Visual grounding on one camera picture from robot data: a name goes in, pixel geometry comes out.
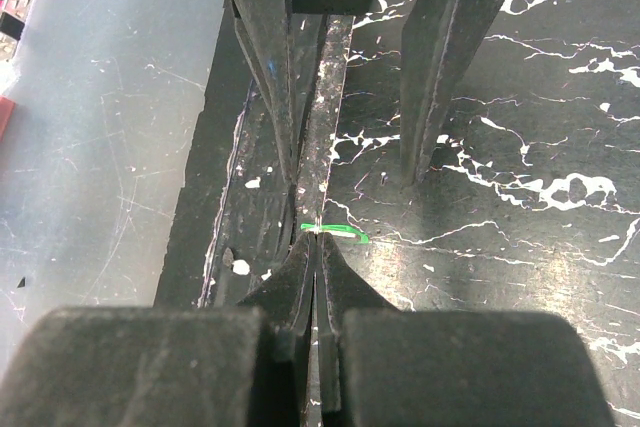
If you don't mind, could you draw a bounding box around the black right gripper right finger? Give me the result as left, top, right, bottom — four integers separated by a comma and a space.
314, 234, 614, 426

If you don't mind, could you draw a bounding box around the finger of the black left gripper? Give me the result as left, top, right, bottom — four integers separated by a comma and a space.
400, 0, 505, 186
231, 0, 298, 184

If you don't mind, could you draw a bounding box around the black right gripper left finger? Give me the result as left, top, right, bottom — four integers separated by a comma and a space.
1, 234, 315, 426

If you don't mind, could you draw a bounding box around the key with green tag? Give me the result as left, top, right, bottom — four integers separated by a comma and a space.
300, 218, 370, 244

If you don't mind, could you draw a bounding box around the black base board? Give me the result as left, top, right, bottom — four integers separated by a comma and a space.
154, 5, 296, 309

